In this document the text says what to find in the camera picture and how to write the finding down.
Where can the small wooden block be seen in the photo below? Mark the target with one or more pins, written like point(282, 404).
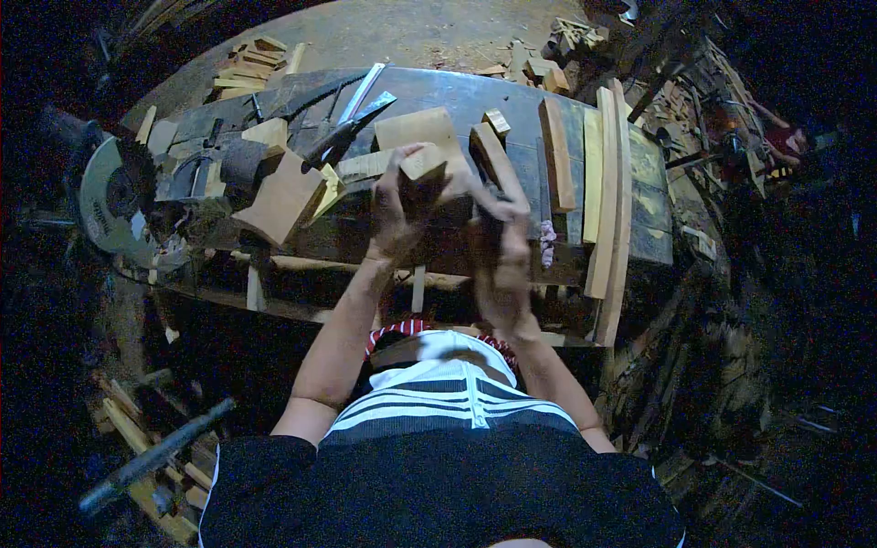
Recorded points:
point(426, 163)

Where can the thick wooden piece dark side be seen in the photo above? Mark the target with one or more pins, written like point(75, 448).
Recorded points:
point(495, 157)

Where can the dark chisel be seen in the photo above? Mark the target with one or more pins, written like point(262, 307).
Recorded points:
point(346, 133)

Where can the long curved wooden slat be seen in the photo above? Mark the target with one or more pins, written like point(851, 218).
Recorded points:
point(620, 226)
point(606, 198)

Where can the person's right fingers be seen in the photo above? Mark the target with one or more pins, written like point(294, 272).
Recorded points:
point(497, 205)

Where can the person's right hand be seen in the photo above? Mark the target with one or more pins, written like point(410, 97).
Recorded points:
point(503, 274)

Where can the pale wooden strip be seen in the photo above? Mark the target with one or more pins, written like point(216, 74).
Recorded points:
point(363, 166)

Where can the heap of wood scraps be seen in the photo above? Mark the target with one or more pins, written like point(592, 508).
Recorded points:
point(548, 58)

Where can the yellowish wooden wedge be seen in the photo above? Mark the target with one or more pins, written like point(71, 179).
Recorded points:
point(330, 192)

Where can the person's left hand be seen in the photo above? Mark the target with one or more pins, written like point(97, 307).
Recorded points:
point(394, 219)

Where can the wide flat wooden board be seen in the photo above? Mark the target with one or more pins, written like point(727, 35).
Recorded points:
point(418, 127)

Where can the person's body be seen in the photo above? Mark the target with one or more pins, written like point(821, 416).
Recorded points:
point(438, 479)

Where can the pink twisted cloth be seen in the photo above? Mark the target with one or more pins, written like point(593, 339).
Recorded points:
point(548, 243)

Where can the tiny wooden cube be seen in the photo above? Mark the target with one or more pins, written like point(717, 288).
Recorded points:
point(497, 120)

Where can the circular saw machine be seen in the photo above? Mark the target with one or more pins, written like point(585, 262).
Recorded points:
point(109, 205)

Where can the short brown wooden plank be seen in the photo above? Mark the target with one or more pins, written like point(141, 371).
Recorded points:
point(556, 154)

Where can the metal ruler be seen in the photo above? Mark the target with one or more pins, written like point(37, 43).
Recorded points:
point(360, 92)

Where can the person's left fingers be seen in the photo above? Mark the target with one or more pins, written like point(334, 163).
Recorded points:
point(394, 171)

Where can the pale straight wooden slat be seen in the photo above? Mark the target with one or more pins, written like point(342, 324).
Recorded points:
point(593, 175)

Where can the hand saw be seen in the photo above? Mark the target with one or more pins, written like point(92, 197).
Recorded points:
point(308, 96)

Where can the stack of wooden sticks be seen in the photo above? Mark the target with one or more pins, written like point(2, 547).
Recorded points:
point(151, 466)

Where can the large square wooden block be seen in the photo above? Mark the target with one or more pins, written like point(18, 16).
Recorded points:
point(281, 198)

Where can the pile of wood offcuts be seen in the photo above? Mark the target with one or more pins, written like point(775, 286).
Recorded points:
point(253, 68)

